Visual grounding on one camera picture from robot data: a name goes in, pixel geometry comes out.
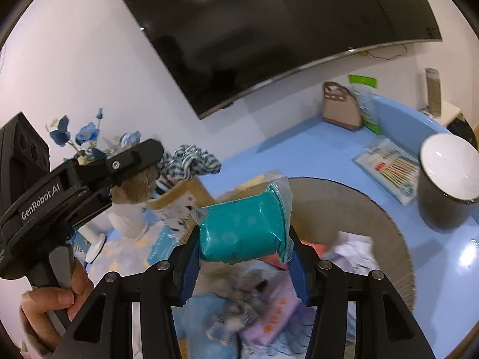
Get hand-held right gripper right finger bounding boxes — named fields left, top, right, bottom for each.
left=285, top=225, right=437, bottom=359

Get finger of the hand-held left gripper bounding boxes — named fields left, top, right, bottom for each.
left=69, top=189, right=115, bottom=229
left=76, top=138, right=165, bottom=192

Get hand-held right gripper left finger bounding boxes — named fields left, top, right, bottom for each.
left=62, top=227, right=202, bottom=359

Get brown fluffy ball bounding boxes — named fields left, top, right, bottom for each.
left=111, top=168, right=158, bottom=205

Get teal plastic packet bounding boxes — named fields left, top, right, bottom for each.
left=191, top=177, right=293, bottom=267

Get amber ribbed glass plate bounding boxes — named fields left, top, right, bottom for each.
left=180, top=177, right=418, bottom=359

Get person's left hand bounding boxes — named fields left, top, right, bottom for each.
left=20, top=259, right=95, bottom=353

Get blue wet wipes pack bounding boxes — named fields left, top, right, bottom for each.
left=147, top=225, right=188, bottom=267

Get white lamp base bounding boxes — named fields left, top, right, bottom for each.
left=85, top=231, right=108, bottom=264

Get purple printed packet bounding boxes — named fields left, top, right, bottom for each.
left=239, top=276, right=301, bottom=348

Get light blue cloth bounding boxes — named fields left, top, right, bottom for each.
left=175, top=292, right=242, bottom=359

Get white crumpled paper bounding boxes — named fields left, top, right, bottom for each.
left=322, top=231, right=375, bottom=273

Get star printed blue mat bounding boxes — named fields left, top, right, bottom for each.
left=75, top=228, right=188, bottom=359

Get blue white checked cloth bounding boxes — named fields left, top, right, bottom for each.
left=159, top=144, right=222, bottom=181

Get printed cardboard pen holder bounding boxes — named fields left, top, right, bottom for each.
left=147, top=177, right=215, bottom=233

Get blue artificial flowers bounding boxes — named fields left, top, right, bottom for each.
left=46, top=108, right=143, bottom=165

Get cotton swab packet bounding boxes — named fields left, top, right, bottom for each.
left=353, top=138, right=422, bottom=206

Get dark bin with white lid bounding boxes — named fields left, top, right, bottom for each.
left=415, top=133, right=479, bottom=232

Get green white packet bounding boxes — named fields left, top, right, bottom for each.
left=348, top=75, right=383, bottom=136

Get black bag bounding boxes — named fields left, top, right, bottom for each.
left=448, top=117, right=479, bottom=151

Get white side table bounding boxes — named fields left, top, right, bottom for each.
left=418, top=100, right=463, bottom=128

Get black wall television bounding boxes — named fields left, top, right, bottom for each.
left=105, top=0, right=443, bottom=120

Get television cable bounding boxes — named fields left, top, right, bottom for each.
left=358, top=43, right=408, bottom=61

